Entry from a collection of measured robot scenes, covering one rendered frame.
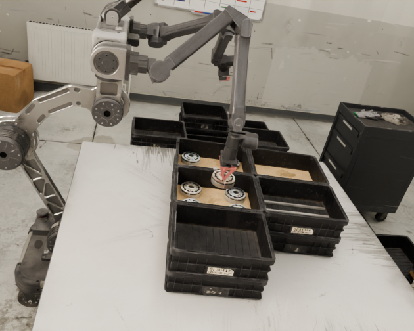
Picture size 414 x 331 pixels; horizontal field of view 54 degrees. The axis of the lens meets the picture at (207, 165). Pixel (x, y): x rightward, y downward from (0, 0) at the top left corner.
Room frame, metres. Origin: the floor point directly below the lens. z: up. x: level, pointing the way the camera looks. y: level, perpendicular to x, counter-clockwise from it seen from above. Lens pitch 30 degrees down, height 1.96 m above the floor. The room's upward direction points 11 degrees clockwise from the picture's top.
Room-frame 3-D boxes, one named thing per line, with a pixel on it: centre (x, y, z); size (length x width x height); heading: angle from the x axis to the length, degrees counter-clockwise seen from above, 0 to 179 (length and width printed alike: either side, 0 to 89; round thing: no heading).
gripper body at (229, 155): (1.51, -0.08, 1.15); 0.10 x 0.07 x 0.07; 8
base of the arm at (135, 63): (1.52, 0.34, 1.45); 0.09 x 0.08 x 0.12; 13
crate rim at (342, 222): (1.63, -0.46, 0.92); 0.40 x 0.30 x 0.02; 98
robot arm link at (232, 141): (1.51, -0.09, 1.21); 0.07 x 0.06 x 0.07; 102
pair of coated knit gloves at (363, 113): (3.15, -1.18, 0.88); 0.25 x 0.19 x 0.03; 103
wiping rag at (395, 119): (3.17, -1.41, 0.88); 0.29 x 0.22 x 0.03; 103
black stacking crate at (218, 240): (1.28, -0.11, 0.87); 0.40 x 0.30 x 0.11; 98
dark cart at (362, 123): (3.10, -1.31, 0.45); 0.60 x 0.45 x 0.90; 103
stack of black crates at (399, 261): (2.08, -1.34, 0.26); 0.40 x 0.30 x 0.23; 13
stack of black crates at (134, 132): (2.74, 0.41, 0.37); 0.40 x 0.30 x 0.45; 103
